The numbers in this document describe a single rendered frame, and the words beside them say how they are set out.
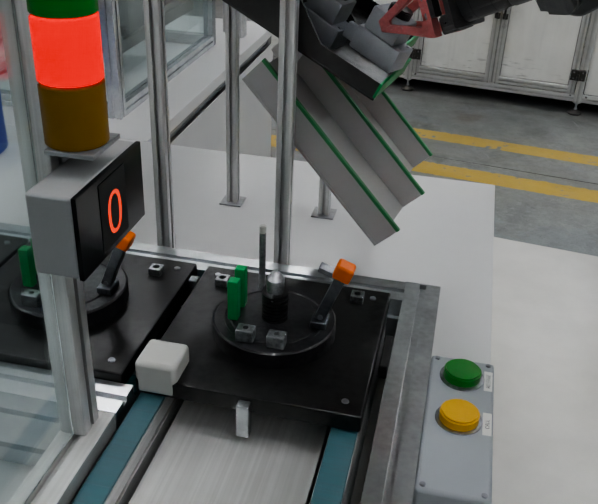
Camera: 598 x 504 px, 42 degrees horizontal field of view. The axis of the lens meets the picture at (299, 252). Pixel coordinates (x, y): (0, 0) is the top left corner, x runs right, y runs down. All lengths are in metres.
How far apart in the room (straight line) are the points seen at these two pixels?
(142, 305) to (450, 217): 0.68
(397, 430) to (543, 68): 4.12
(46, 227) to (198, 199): 0.86
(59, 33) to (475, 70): 4.36
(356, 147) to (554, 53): 3.71
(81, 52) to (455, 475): 0.49
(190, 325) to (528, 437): 0.42
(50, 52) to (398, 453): 0.48
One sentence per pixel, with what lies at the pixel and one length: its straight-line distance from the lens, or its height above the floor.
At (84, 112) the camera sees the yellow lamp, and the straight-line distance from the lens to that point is 0.62.
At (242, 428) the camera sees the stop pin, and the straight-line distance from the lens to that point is 0.83.
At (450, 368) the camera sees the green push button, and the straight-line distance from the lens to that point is 0.88.
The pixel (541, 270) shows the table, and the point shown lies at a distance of 1.33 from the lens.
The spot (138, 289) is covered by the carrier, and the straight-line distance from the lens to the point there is 0.99.
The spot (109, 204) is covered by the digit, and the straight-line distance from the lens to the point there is 0.65.
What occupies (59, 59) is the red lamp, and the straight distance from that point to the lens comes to 0.60.
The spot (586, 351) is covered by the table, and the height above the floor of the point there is 0.86.
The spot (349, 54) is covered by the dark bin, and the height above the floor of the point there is 1.22.
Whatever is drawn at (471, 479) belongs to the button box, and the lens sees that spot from 0.77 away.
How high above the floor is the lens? 1.50
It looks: 30 degrees down
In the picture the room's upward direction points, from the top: 2 degrees clockwise
